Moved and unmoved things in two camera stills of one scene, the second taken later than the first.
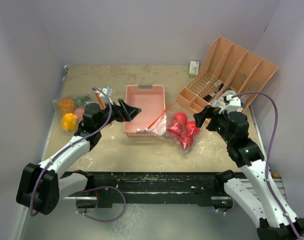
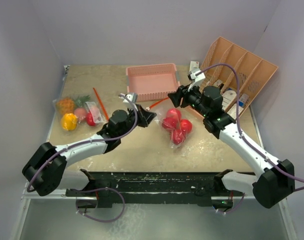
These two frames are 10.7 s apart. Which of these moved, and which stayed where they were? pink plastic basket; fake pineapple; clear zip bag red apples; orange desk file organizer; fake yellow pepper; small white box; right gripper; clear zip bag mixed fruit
Moved: right gripper; clear zip bag red apples; pink plastic basket
Stayed: orange desk file organizer; clear zip bag mixed fruit; small white box; fake yellow pepper; fake pineapple
